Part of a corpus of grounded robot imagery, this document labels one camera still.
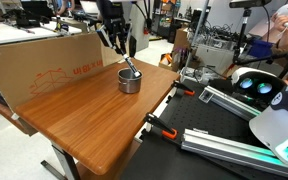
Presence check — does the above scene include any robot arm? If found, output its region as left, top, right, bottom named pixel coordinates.
left=96, top=0, right=127, bottom=55

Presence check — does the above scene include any orange-handled black clamp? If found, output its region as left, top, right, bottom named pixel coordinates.
left=144, top=113, right=178, bottom=140

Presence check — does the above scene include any white VR headset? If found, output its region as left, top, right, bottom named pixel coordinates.
left=231, top=67, right=286, bottom=111

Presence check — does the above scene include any short aluminium extrusion rail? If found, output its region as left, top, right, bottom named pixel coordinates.
left=199, top=86, right=260, bottom=121

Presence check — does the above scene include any small steel pot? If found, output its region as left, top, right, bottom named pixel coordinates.
left=118, top=68, right=142, bottom=94

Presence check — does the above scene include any cardboard box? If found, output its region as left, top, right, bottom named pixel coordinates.
left=0, top=33, right=122, bottom=109

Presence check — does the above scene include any person's hand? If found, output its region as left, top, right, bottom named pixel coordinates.
left=271, top=14, right=288, bottom=35

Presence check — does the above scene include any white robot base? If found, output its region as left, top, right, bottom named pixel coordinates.
left=249, top=86, right=288, bottom=165

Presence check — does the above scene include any black and white marker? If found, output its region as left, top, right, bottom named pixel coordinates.
left=123, top=54, right=141, bottom=77

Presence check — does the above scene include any black perforated breadboard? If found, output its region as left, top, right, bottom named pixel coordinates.
left=121, top=80, right=288, bottom=180

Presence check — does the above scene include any camera on black stand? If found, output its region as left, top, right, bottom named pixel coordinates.
left=228, top=0, right=288, bottom=79

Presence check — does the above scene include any wooden table top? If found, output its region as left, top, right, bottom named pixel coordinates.
left=16, top=60, right=179, bottom=175

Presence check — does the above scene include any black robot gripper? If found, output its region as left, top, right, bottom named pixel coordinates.
left=97, top=18, right=127, bottom=55

